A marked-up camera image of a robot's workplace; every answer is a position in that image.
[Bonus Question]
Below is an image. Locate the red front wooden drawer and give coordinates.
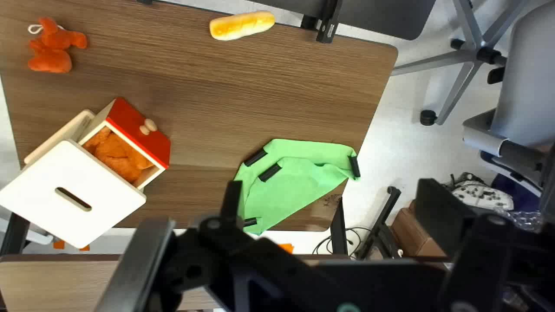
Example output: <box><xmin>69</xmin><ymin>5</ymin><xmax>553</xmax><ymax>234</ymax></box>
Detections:
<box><xmin>78</xmin><ymin>97</ymin><xmax>171</xmax><ymax>189</ymax></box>

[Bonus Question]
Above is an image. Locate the grey office chair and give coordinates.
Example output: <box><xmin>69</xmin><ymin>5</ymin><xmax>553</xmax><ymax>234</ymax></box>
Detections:
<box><xmin>392</xmin><ymin>0</ymin><xmax>555</xmax><ymax>175</ymax></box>

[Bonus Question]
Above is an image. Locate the green folded cloth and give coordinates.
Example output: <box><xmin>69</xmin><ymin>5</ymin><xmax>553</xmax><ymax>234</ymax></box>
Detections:
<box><xmin>234</xmin><ymin>139</ymin><xmax>361</xmax><ymax>236</ymax></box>

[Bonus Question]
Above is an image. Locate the orange plush toy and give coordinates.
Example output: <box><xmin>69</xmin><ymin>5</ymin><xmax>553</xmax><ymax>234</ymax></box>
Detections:
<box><xmin>28</xmin><ymin>17</ymin><xmax>88</xmax><ymax>74</ymax></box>

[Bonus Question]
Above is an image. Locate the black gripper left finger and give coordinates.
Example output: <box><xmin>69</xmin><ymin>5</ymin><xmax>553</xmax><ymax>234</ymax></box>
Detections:
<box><xmin>95</xmin><ymin>218</ymin><xmax>173</xmax><ymax>312</ymax></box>

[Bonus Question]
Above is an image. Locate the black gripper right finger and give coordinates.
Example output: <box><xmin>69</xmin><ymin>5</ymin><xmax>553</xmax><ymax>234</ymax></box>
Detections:
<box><xmin>439</xmin><ymin>215</ymin><xmax>513</xmax><ymax>312</ymax></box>

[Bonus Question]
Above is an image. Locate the black cardboard box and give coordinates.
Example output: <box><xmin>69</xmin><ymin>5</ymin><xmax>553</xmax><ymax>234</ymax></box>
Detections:
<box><xmin>413</xmin><ymin>177</ymin><xmax>517</xmax><ymax>258</ymax></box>

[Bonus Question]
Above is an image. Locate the wooden table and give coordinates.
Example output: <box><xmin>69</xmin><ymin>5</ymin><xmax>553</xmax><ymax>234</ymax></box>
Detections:
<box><xmin>0</xmin><ymin>0</ymin><xmax>397</xmax><ymax>225</ymax></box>

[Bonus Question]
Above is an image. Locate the white wooden box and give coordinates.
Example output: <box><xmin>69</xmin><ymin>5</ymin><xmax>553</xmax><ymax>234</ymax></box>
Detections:
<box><xmin>0</xmin><ymin>111</ymin><xmax>145</xmax><ymax>248</ymax></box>

